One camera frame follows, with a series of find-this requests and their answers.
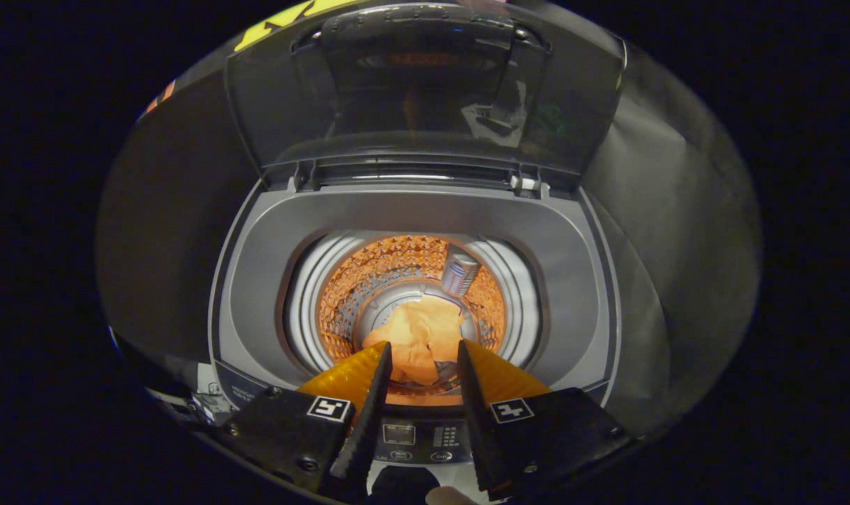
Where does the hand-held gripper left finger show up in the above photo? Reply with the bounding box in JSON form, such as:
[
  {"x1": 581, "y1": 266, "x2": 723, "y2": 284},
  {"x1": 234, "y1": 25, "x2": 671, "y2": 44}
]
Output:
[{"x1": 218, "y1": 342, "x2": 394, "y2": 500}]

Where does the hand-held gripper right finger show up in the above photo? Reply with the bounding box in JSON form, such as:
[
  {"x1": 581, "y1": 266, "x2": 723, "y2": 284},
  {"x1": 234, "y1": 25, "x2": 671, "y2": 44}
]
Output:
[{"x1": 457, "y1": 340, "x2": 633, "y2": 500}]

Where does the orange polo shirt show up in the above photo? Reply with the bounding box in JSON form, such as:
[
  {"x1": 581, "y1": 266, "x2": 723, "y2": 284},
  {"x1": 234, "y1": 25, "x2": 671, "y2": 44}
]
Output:
[{"x1": 362, "y1": 296, "x2": 466, "y2": 386}]

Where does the dark grey washing machine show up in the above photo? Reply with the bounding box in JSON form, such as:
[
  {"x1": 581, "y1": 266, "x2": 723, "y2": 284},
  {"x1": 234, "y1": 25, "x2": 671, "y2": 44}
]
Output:
[{"x1": 208, "y1": 160, "x2": 622, "y2": 469}]

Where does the dark washing machine lid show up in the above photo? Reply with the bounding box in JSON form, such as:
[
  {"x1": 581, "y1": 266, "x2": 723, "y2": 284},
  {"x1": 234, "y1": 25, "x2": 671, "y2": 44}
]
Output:
[{"x1": 225, "y1": 2, "x2": 626, "y2": 190}]

